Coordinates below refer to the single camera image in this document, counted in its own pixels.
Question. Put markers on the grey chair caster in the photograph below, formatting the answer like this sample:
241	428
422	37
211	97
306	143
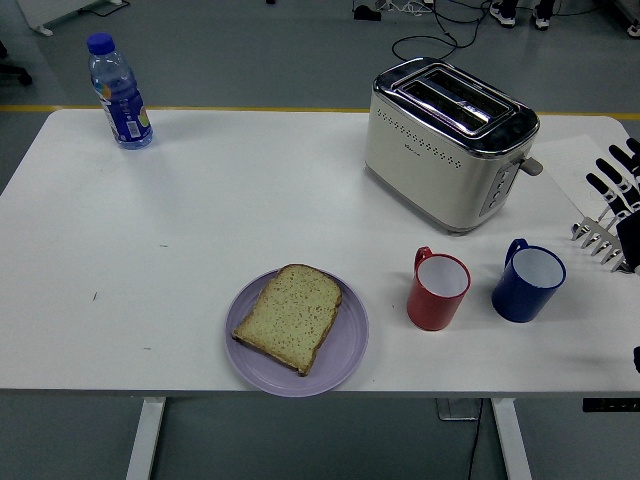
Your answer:
634	29

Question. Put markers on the white paper sheet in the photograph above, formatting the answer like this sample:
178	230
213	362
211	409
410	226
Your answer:
570	160

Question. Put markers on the white table leg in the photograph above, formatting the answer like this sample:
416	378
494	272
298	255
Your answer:
146	440
511	440

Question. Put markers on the blue labelled water bottle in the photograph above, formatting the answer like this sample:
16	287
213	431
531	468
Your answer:
125	105

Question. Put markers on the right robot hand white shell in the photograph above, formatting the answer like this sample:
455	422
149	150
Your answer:
630	235

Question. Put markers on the white furniture base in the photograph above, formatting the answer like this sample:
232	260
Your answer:
45	17

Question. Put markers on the person's shoe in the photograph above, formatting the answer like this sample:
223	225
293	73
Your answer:
542	15
502	12

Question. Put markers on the purple plate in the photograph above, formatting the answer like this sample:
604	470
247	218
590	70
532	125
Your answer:
345	345

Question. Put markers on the metal toast rack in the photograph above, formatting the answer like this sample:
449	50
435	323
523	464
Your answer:
597	240

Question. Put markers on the grey toaster lever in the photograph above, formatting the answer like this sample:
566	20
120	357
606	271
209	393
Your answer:
532	166

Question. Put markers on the black power adapter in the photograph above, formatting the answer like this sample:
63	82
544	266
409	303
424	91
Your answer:
367	12

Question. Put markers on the cream and chrome toaster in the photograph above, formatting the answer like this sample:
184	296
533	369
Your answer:
440	165

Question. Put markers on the red mug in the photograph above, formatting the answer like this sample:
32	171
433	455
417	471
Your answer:
432	305

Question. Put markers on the slice of toast bread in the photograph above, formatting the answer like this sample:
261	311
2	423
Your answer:
292	317

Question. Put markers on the blue mug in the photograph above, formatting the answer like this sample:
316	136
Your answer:
520	297

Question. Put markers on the black office chair base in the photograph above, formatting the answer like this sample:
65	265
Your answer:
15	72

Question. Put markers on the grey under-table box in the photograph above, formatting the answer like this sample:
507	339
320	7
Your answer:
455	409

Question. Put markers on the black table control panel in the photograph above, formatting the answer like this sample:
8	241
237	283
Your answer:
610	405

